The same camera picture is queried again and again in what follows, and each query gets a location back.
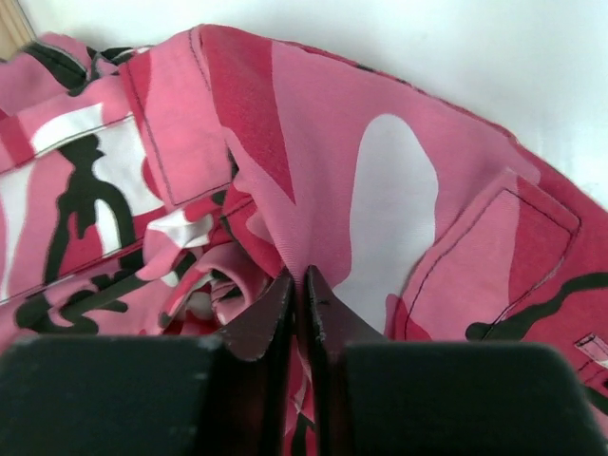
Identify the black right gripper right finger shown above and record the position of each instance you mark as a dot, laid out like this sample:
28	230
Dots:
373	396

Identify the wooden clothes rack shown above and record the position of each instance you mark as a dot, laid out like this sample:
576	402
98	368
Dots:
15	30

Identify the pink camouflage trousers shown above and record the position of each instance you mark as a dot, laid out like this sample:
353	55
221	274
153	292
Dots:
161	190

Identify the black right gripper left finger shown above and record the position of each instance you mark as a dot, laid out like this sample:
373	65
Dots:
218	394

